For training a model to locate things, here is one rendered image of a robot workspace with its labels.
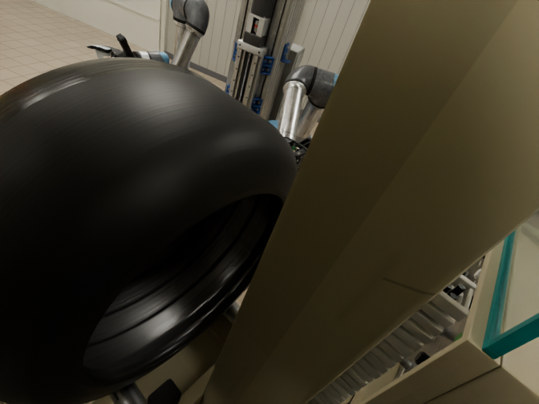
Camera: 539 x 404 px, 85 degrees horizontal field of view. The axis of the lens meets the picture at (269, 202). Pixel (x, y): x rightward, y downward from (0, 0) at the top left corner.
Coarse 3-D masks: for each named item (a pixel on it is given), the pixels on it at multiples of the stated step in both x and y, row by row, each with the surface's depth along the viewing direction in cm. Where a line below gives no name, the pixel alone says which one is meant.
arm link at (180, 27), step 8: (176, 0) 139; (184, 0) 136; (176, 8) 141; (184, 8) 137; (176, 16) 143; (184, 16) 140; (176, 24) 146; (184, 24) 144; (176, 32) 149; (176, 40) 151; (176, 48) 153
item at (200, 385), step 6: (210, 372) 60; (204, 378) 58; (192, 384) 57; (198, 384) 57; (204, 384) 58; (186, 390) 56; (192, 390) 56; (198, 390) 57; (204, 390) 57; (180, 396) 55; (186, 396) 55; (192, 396) 56; (198, 396) 56; (180, 402) 54; (186, 402) 55; (192, 402) 55; (198, 402) 59
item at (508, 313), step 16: (528, 224) 64; (512, 240) 65; (528, 240) 58; (512, 256) 59; (528, 256) 53; (512, 272) 54; (528, 272) 49; (496, 288) 53; (512, 288) 50; (528, 288) 45; (496, 304) 49; (512, 304) 46; (528, 304) 42; (496, 320) 46; (512, 320) 43; (528, 320) 38; (496, 336) 43; (512, 336) 39; (528, 336) 38; (496, 352) 41
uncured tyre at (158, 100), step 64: (128, 64) 39; (0, 128) 31; (64, 128) 30; (128, 128) 30; (192, 128) 32; (256, 128) 39; (0, 192) 28; (64, 192) 26; (128, 192) 28; (192, 192) 31; (256, 192) 41; (0, 256) 26; (64, 256) 26; (128, 256) 29; (192, 256) 79; (256, 256) 73; (0, 320) 27; (64, 320) 28; (128, 320) 66; (192, 320) 69; (0, 384) 31; (64, 384) 35; (128, 384) 52
